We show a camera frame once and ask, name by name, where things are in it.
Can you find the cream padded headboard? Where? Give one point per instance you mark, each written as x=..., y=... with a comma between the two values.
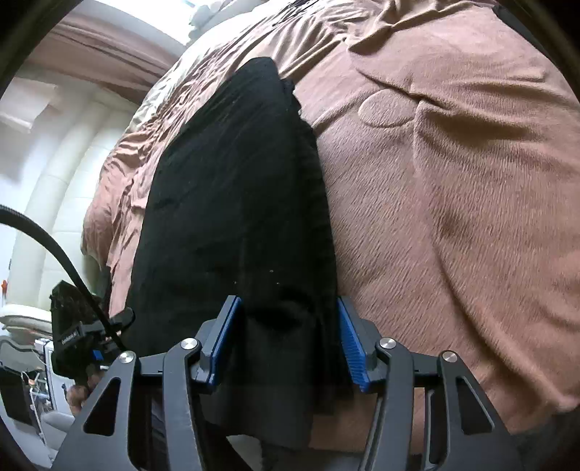
x=59, y=194

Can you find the person's left hand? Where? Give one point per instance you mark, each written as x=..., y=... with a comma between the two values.
x=79, y=396

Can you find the pink curtain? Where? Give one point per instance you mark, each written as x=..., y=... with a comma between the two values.
x=99, y=50

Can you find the brown blanket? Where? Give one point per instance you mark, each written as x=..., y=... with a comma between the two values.
x=453, y=204

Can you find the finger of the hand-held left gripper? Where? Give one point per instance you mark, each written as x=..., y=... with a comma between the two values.
x=122, y=317

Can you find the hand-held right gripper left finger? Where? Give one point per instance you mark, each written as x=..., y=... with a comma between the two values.
x=222, y=344

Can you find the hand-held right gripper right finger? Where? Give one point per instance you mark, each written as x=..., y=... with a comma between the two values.
x=353, y=348

